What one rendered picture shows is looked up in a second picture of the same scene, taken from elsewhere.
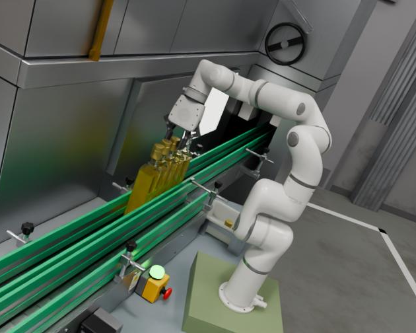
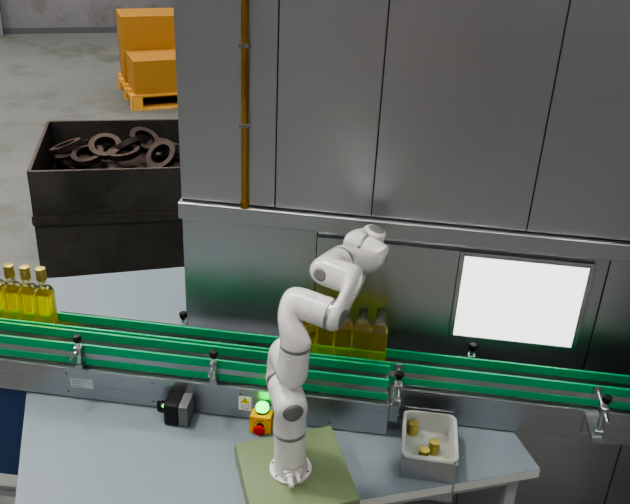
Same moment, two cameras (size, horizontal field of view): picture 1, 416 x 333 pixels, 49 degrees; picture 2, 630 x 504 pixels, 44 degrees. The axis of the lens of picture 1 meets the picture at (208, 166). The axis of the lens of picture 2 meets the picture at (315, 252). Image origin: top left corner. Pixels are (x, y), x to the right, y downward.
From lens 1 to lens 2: 230 cm
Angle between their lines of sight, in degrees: 71
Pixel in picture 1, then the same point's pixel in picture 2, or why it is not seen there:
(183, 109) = not seen: hidden behind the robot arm
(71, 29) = (217, 183)
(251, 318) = (273, 486)
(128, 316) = (224, 425)
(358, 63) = not seen: outside the picture
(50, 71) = (197, 209)
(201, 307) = (251, 448)
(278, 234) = (276, 394)
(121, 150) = not seen: hidden behind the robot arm
